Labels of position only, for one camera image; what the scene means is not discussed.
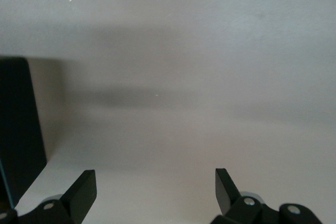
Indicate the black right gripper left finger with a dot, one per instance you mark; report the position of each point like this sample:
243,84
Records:
68,205

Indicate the black rectangular plastic box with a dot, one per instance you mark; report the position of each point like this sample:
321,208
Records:
18,129

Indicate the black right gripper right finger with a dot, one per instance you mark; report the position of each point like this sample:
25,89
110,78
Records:
236,208

